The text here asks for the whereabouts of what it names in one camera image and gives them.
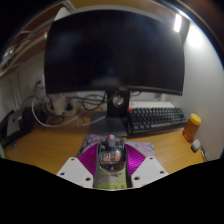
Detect small grey case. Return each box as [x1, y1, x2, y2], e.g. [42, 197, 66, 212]
[190, 138, 202, 153]

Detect black keyboard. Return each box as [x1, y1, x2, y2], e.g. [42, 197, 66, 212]
[127, 106, 188, 135]

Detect orange jar with yellow lid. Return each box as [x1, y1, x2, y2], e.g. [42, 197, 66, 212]
[182, 113, 202, 142]

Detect black computer monitor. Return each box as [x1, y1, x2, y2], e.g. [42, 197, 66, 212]
[43, 9, 186, 138]

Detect transparent computer mouse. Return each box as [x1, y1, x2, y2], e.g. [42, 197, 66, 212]
[96, 134, 128, 173]

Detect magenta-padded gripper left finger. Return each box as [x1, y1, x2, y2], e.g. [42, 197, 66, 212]
[56, 143, 101, 188]

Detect black box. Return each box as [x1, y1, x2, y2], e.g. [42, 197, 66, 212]
[0, 107, 34, 148]

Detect slim dark remote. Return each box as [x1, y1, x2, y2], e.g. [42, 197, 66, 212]
[199, 146, 208, 163]

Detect bright light bar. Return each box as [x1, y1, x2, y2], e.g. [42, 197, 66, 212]
[173, 13, 183, 33]

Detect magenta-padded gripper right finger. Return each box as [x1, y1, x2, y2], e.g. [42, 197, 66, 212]
[123, 143, 169, 188]

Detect landscape print mouse pad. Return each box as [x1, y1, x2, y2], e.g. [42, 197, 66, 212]
[77, 133, 156, 190]

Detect white wall socket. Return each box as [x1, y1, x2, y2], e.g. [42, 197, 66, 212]
[34, 78, 46, 88]

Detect white cable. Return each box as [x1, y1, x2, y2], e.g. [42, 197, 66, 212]
[31, 98, 84, 128]

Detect wooden wall shelf unit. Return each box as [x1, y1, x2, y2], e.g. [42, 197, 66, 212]
[0, 0, 74, 78]

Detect black cable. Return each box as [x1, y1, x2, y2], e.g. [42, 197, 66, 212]
[71, 94, 108, 113]

